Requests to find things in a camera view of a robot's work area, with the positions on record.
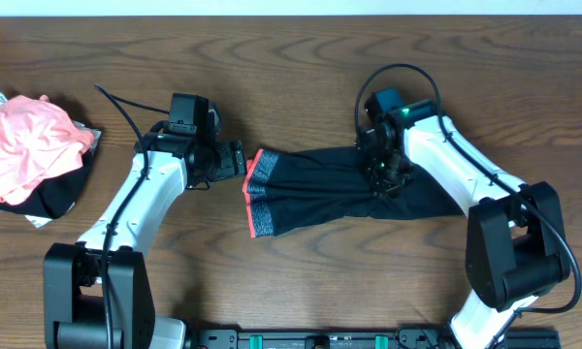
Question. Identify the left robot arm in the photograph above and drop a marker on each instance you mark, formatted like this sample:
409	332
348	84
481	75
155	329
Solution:
96	291

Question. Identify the pink crumpled garment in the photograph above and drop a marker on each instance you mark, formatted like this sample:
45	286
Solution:
38	141

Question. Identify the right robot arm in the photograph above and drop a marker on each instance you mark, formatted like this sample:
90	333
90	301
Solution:
516	243

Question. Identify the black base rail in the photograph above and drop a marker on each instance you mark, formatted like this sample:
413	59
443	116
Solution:
404	338

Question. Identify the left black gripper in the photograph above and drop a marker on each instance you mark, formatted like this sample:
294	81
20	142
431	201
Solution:
231	162

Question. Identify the black leggings red waistband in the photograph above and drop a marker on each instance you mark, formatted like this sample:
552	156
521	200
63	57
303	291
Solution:
285	191

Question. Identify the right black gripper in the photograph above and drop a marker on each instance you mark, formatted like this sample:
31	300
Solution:
381	188

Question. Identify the black folded garment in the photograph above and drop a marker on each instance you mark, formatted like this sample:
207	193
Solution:
54	197

